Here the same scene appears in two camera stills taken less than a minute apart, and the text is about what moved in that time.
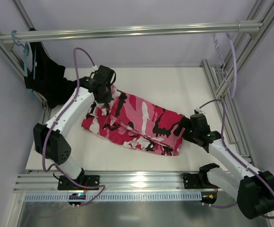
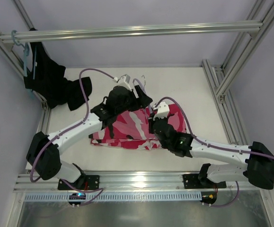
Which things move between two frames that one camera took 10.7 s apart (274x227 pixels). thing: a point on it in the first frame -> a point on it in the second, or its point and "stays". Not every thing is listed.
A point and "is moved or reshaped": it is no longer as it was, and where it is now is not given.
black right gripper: (182, 128) -> (154, 124)
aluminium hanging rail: (246, 28) stays
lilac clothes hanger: (221, 61) -> (143, 84)
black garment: (45, 77) stays
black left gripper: (104, 93) -> (141, 97)
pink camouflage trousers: (133, 118) is moved or reshaped
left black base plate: (64, 183) stays
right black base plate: (197, 181) stays
